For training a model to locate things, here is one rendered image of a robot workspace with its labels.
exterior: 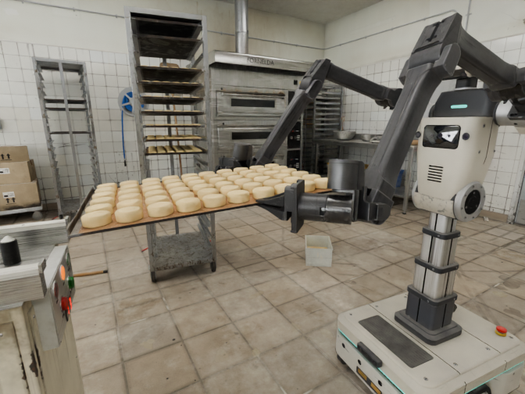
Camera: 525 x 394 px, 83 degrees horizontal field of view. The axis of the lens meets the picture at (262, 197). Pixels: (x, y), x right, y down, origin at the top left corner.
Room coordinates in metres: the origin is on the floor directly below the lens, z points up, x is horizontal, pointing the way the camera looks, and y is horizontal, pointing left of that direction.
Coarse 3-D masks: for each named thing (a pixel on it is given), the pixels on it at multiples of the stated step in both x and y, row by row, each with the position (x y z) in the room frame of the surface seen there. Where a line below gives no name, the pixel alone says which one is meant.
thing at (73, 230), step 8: (320, 176) 0.82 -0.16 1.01; (88, 192) 0.76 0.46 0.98; (320, 192) 0.68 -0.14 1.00; (328, 192) 0.69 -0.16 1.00; (88, 200) 0.73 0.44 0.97; (80, 208) 0.62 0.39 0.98; (232, 208) 0.59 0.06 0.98; (80, 216) 0.59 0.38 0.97; (184, 216) 0.55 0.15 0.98; (192, 216) 0.56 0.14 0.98; (72, 224) 0.51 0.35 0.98; (80, 224) 0.54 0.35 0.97; (136, 224) 0.52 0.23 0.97; (144, 224) 0.52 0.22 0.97; (72, 232) 0.50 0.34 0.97; (88, 232) 0.49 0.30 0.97; (96, 232) 0.49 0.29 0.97
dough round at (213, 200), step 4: (204, 196) 0.62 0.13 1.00; (208, 196) 0.62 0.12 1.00; (212, 196) 0.62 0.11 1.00; (216, 196) 0.62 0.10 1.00; (220, 196) 0.62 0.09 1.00; (224, 196) 0.62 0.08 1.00; (204, 200) 0.60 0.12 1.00; (208, 200) 0.60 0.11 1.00; (212, 200) 0.60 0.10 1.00; (216, 200) 0.60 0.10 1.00; (220, 200) 0.60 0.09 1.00; (224, 200) 0.61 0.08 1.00; (204, 204) 0.61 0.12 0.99; (208, 204) 0.60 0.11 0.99; (212, 204) 0.60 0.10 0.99; (216, 204) 0.60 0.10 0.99; (220, 204) 0.60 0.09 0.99; (224, 204) 0.61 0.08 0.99
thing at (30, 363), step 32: (0, 256) 0.66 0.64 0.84; (32, 256) 0.66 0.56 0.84; (0, 320) 0.45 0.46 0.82; (32, 320) 0.49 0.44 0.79; (0, 352) 0.45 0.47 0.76; (32, 352) 0.47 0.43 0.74; (64, 352) 0.64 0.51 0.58; (0, 384) 0.44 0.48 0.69; (32, 384) 0.46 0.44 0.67; (64, 384) 0.60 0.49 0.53
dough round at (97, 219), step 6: (102, 210) 0.55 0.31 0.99; (84, 216) 0.52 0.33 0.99; (90, 216) 0.52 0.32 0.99; (96, 216) 0.52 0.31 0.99; (102, 216) 0.52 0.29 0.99; (108, 216) 0.53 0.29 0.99; (84, 222) 0.51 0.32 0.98; (90, 222) 0.51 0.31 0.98; (96, 222) 0.51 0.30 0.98; (102, 222) 0.52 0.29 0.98; (108, 222) 0.53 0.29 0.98
